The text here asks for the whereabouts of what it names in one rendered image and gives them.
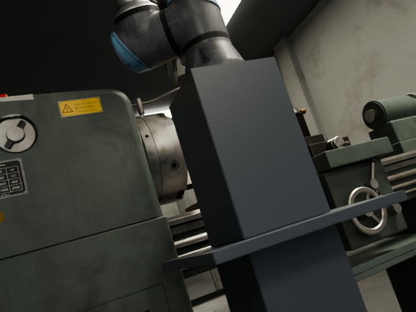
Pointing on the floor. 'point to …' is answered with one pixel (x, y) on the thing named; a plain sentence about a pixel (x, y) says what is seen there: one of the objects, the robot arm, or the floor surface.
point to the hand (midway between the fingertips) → (173, 82)
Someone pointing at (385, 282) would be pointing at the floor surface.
